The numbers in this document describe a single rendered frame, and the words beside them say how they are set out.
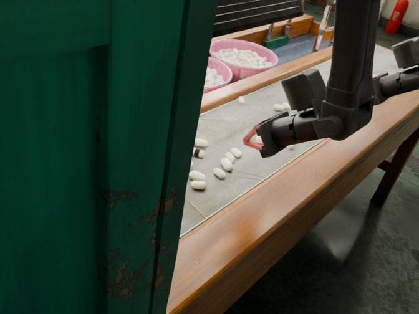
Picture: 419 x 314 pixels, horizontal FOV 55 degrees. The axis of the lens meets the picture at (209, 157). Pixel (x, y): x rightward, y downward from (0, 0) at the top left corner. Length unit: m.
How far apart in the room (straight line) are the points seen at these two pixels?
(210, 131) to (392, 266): 1.23
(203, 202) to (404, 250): 1.45
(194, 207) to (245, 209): 0.11
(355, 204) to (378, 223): 0.15
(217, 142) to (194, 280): 0.46
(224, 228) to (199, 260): 0.10
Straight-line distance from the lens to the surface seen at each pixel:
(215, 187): 0.93
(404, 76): 1.15
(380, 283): 1.96
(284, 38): 2.05
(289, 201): 0.91
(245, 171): 1.00
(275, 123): 0.80
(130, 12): 0.25
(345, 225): 2.14
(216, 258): 0.75
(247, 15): 0.96
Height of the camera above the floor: 1.33
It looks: 36 degrees down
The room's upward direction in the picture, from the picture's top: 11 degrees clockwise
